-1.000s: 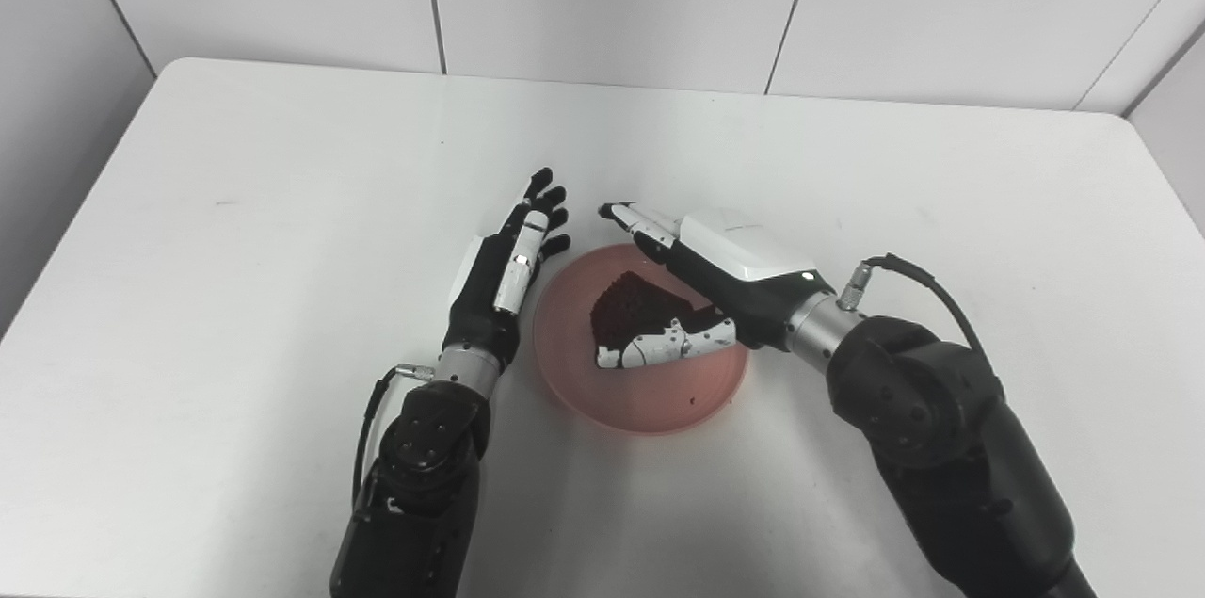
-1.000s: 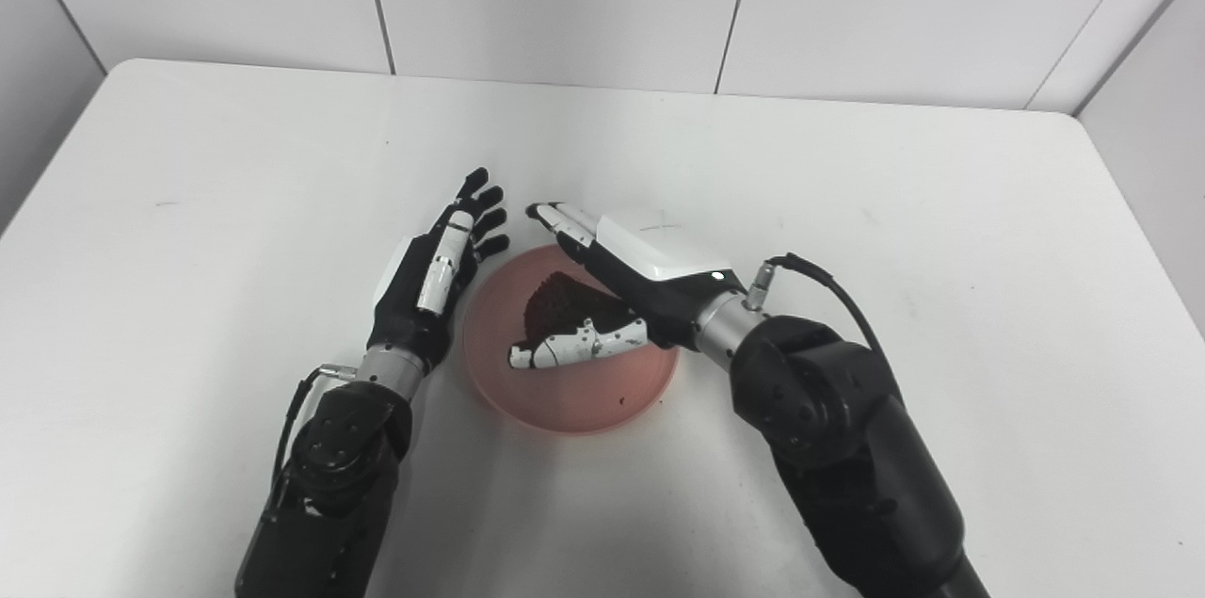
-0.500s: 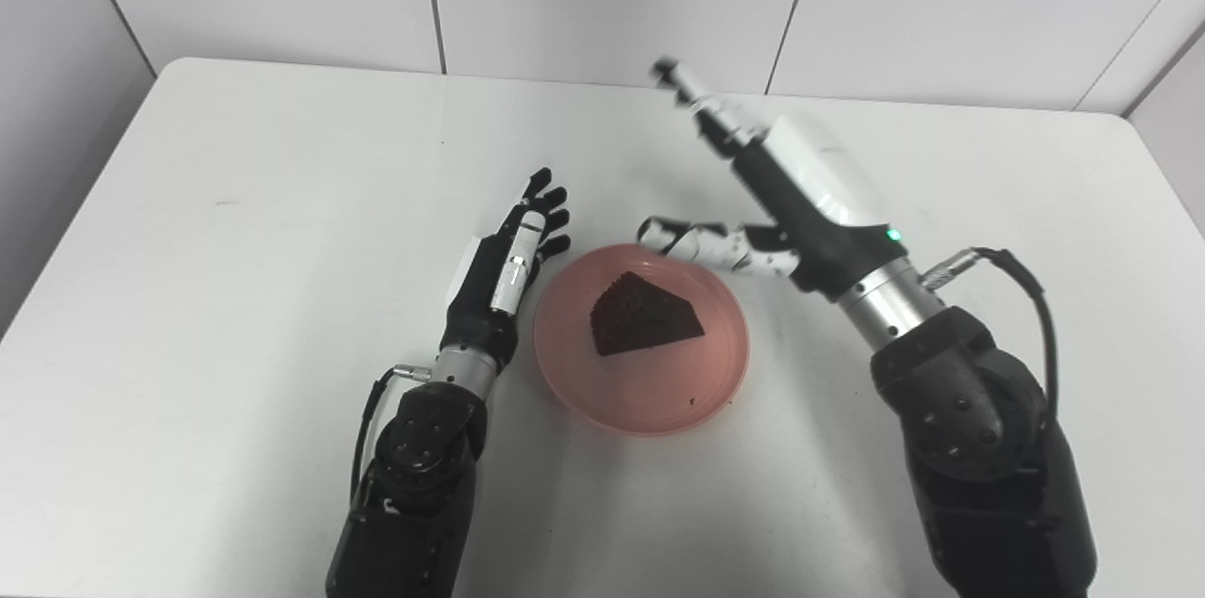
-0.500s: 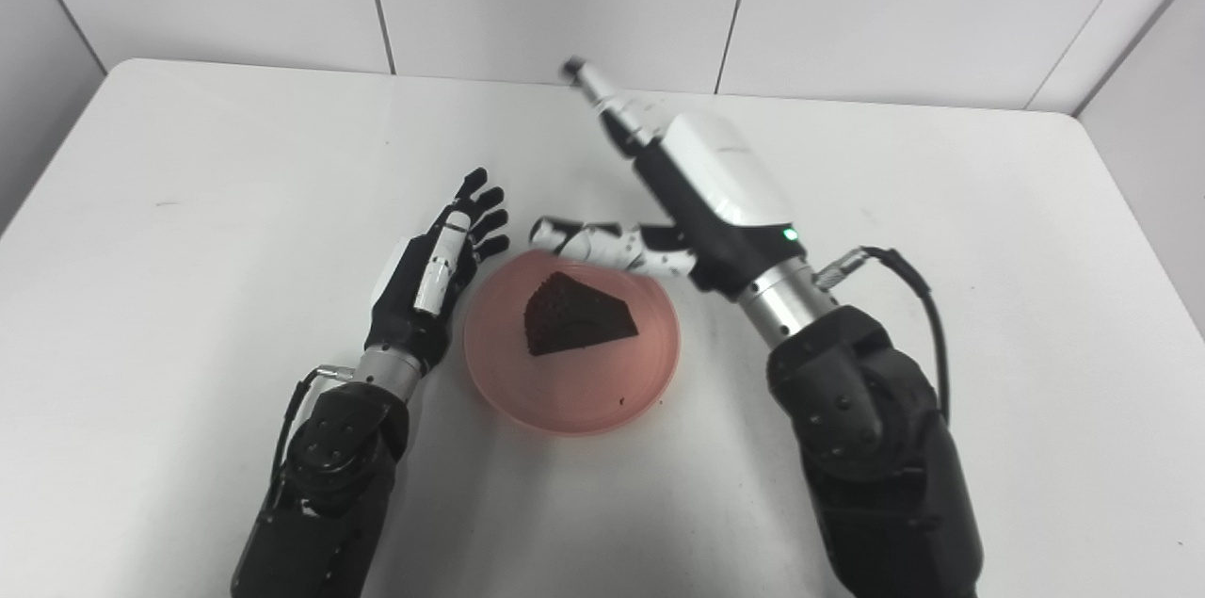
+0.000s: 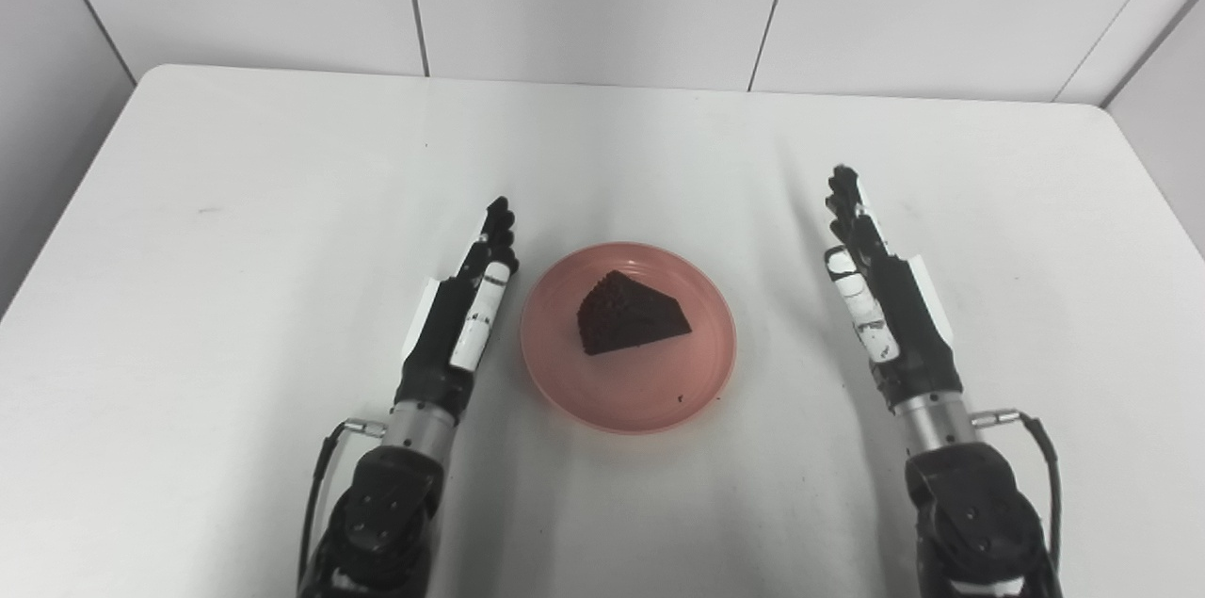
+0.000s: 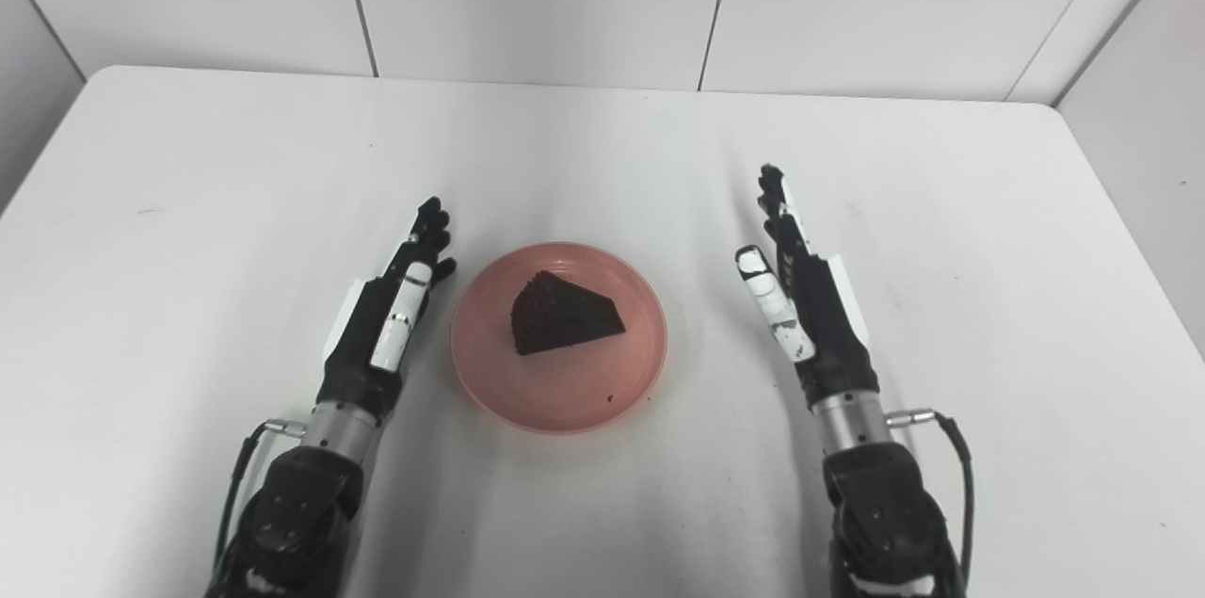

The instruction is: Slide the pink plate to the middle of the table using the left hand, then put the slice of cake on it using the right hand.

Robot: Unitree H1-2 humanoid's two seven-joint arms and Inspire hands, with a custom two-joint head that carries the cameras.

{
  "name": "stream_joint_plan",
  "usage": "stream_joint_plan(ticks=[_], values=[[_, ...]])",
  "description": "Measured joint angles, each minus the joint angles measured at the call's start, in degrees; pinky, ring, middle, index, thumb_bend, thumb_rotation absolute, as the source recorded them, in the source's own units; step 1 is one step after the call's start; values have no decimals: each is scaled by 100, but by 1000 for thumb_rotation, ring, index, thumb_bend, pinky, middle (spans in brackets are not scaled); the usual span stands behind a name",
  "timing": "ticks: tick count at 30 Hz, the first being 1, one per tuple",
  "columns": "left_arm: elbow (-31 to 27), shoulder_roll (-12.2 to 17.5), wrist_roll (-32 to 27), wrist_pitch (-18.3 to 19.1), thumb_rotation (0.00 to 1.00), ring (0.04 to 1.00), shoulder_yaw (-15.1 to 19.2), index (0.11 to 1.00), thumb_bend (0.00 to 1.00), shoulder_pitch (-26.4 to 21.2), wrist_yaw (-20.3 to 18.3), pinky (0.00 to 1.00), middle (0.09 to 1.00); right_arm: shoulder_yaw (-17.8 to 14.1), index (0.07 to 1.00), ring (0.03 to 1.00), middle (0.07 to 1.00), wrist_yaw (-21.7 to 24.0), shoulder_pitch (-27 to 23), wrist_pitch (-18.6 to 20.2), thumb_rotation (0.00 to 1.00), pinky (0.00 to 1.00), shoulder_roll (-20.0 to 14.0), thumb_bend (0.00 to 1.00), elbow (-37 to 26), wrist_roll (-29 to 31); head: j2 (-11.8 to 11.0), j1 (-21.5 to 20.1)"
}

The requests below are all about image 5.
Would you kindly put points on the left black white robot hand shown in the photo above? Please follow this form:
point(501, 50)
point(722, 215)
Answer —
point(442, 344)

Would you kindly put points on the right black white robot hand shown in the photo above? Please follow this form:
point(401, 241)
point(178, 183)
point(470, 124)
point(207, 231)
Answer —
point(908, 334)

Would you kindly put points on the chocolate cake slice with fruit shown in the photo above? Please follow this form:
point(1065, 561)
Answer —
point(626, 315)

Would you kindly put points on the pink round plate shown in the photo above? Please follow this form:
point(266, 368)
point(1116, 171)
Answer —
point(659, 381)

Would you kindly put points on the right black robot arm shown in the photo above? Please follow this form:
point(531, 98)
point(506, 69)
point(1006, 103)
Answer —
point(979, 513)

